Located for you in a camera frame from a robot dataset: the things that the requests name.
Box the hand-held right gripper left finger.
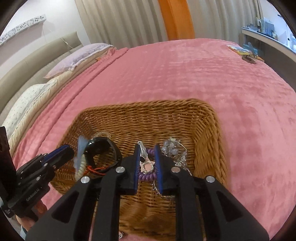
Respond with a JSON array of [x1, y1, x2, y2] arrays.
[[25, 144, 142, 241]]

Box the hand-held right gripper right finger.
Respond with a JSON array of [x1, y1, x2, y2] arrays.
[[154, 143, 270, 241]]

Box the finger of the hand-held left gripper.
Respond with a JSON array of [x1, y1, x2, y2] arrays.
[[32, 144, 75, 179]]

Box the purple coil hair tie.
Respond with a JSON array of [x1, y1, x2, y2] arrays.
[[138, 148, 158, 182]]

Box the pink star hair clip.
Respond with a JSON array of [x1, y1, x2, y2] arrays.
[[137, 141, 155, 174]]

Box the blue alligator hair clip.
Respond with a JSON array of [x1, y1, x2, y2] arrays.
[[74, 136, 88, 169]]

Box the white bracelet with red cord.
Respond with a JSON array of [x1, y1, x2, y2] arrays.
[[74, 162, 109, 180]]

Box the yellow clear bracelet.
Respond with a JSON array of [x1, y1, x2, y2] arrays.
[[92, 131, 111, 139]]

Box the brown wicker basket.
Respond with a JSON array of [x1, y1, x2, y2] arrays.
[[50, 98, 228, 234]]

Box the person's left hand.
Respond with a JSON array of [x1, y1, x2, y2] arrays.
[[17, 199, 48, 232]]

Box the white floral pillow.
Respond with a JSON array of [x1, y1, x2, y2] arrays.
[[1, 77, 58, 139]]

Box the beige quilt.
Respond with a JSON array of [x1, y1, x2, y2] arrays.
[[9, 47, 118, 158]]

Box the beige padded headboard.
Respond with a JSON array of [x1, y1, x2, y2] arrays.
[[0, 31, 81, 121]]

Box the lilac pillow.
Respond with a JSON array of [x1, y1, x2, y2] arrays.
[[44, 43, 116, 79]]

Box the grey curtain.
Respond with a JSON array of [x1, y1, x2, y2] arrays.
[[185, 0, 263, 47], [75, 0, 168, 49]]

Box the orange curtain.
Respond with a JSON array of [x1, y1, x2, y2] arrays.
[[158, 0, 195, 40]]

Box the teal box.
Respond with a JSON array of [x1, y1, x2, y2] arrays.
[[248, 42, 263, 57]]

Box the white desk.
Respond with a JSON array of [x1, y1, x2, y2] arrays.
[[242, 25, 296, 77]]

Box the books on desk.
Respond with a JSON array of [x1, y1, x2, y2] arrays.
[[254, 16, 278, 37]]

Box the white patterned wall shelf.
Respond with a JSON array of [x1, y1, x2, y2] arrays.
[[0, 14, 47, 44]]

